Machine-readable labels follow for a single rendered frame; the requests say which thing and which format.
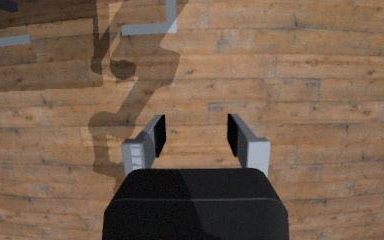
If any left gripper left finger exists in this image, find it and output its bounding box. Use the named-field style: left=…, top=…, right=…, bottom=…
left=121, top=114, right=167, bottom=177

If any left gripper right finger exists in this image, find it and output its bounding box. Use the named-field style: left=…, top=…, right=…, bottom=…
left=226, top=113, right=271, bottom=177

